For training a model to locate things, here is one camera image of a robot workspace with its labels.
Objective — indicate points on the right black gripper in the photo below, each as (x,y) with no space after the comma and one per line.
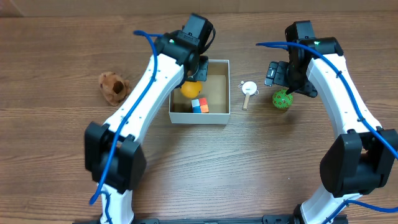
(296,82)

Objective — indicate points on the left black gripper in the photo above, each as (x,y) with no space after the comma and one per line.
(200,72)

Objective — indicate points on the green patterned ball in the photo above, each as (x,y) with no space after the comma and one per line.
(281,100)

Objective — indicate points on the yellow rubber dolphin toy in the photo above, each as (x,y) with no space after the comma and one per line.
(191,89)

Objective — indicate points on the colourful puzzle cube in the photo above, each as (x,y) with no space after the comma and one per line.
(200,105)

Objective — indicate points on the brown capybara plush toy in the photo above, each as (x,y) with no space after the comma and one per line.
(113,87)

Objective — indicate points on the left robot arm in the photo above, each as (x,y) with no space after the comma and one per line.
(113,152)

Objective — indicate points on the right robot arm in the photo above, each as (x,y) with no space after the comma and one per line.
(363,153)

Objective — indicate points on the white cardboard box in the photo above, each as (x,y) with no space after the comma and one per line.
(216,90)

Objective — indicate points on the white round wooden-handled tool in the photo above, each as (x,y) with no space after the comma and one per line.
(249,89)

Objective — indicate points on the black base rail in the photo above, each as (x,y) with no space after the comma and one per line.
(217,221)

